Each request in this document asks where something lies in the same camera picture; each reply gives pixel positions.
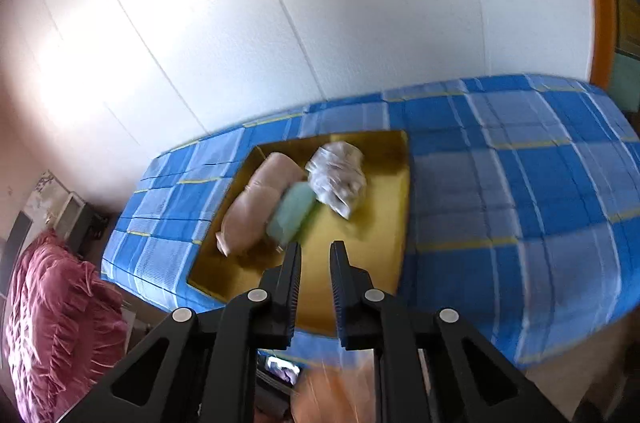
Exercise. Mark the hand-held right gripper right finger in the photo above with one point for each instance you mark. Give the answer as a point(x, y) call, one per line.
point(340, 283)

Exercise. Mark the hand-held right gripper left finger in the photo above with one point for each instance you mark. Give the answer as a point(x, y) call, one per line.
point(292, 273)

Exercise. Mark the teal panel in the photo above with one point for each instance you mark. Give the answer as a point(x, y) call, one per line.
point(627, 78)

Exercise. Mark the pink ruffled blanket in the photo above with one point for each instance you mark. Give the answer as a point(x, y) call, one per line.
point(55, 323)

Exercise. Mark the small dark cabinet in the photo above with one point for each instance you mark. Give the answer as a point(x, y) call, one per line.
point(80, 223)

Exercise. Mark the orange door frame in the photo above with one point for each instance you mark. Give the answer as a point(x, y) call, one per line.
point(600, 28)

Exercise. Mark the yellow tray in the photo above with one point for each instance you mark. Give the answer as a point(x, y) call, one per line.
point(360, 223)

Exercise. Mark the mint green cloth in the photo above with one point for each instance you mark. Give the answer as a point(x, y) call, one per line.
point(292, 213)

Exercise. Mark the blue plaid bed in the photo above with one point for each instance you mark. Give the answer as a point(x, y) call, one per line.
point(500, 183)

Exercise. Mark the large beige tights bundle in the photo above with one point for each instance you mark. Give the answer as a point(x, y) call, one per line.
point(250, 208)

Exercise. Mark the white cloth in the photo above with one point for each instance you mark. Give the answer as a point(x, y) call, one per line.
point(335, 173)

